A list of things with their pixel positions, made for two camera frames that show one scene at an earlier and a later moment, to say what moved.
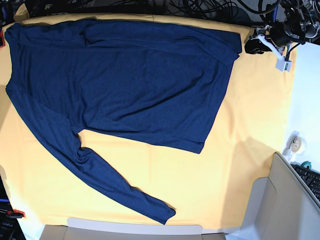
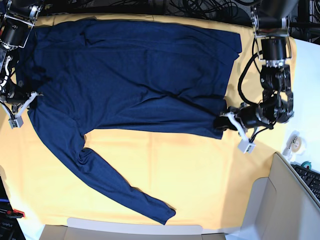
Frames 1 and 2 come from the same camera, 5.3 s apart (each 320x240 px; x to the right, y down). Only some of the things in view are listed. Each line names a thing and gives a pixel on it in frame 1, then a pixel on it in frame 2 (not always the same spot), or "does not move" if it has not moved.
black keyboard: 311,177 does not move
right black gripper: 283,32 → 254,115
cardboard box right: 281,207 does not move
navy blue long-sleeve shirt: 161,82 does not move
